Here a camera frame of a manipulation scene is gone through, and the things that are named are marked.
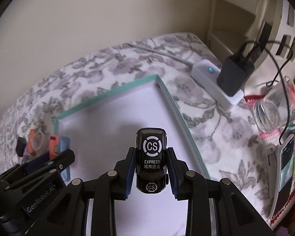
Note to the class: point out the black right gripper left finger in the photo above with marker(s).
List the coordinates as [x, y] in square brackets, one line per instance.
[113, 185]

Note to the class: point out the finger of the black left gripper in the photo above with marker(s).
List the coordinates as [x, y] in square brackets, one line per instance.
[36, 168]

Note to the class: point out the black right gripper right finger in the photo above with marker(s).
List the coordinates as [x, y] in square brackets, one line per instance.
[193, 187]

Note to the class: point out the black toy express car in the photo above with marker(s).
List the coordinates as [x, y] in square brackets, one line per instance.
[151, 169]

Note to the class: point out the black wall charger adapter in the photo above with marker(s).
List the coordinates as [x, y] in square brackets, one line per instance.
[21, 145]

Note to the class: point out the teal rimmed white box lid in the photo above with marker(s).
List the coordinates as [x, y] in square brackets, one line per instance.
[103, 128]

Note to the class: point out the floral grey white blanket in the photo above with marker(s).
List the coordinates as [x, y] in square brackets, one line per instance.
[228, 141]

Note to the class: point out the white framed tablet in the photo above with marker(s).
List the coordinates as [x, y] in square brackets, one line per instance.
[280, 163]

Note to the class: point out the clear glass jar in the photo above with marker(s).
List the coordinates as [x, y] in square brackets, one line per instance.
[277, 108]

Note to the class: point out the white power strip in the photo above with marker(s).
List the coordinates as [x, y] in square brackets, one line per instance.
[205, 74]

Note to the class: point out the black plugged charger block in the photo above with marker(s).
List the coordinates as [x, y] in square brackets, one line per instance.
[235, 72]

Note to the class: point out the white shelf unit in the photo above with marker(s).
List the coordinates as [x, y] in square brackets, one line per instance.
[233, 22]

